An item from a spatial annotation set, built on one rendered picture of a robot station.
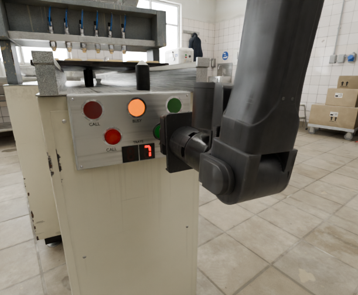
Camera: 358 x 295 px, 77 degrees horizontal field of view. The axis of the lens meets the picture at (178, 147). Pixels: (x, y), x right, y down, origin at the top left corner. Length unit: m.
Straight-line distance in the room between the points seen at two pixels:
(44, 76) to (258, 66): 0.33
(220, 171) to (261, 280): 1.04
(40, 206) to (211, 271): 0.88
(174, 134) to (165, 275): 0.46
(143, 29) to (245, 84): 1.12
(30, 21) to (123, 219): 0.97
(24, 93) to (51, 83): 0.74
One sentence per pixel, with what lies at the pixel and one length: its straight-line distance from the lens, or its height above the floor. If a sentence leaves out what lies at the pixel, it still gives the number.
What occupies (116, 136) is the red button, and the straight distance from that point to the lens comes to 0.45.
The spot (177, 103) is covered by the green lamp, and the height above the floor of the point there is 0.82.
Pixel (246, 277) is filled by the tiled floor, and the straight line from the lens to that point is 1.23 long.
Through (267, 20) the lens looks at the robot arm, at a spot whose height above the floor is 0.91.
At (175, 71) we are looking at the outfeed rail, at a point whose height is 0.88.
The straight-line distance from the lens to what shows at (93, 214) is 0.55.
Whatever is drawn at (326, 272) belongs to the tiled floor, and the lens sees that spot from 1.39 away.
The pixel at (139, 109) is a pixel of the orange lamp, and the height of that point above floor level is 0.81.
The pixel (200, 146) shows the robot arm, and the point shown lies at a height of 0.78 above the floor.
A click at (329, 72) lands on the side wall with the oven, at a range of 4.60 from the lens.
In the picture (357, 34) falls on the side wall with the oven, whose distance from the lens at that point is 4.55.
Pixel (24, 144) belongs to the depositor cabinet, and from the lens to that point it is 1.21.
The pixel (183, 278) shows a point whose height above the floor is 0.31.
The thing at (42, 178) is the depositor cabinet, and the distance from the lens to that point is 1.26.
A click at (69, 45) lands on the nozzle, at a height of 1.01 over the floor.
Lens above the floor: 0.87
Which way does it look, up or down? 17 degrees down
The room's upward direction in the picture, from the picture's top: straight up
